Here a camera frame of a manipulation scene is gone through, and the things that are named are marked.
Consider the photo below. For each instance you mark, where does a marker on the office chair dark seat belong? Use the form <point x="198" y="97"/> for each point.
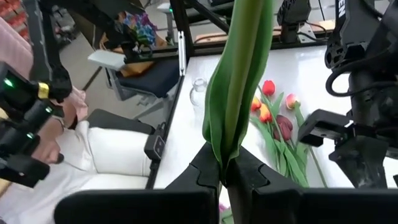
<point x="149" y="79"/>

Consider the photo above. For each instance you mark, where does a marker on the clear embossed glass vase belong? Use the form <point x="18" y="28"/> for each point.
<point x="199" y="93"/>

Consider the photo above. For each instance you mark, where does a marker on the person's hand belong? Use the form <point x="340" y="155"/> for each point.
<point x="49" y="133"/>

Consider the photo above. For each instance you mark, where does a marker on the silver aluminium bar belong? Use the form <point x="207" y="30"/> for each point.
<point x="182" y="53"/>

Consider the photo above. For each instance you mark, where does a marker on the black table-level camera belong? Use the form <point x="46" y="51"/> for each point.
<point x="154" y="145"/>

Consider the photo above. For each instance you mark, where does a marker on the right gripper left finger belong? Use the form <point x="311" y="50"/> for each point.
<point x="186" y="205"/>

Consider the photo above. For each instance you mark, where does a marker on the dark red artificial tulip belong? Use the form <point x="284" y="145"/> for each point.
<point x="281" y="133"/>
<point x="284" y="120"/>

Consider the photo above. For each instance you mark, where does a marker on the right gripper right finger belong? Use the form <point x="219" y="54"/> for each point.
<point x="280" y="205"/>

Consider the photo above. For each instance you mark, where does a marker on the pink artificial tulip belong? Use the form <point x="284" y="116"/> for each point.
<point x="236" y="77"/>
<point x="291" y="101"/>

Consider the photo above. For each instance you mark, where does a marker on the person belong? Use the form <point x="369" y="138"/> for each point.
<point x="109" y="149"/>

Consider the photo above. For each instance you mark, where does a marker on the colourful patterned cloth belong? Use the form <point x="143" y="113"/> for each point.
<point x="143" y="29"/>

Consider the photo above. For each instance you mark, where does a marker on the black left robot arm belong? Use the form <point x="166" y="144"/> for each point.
<point x="357" y="31"/>

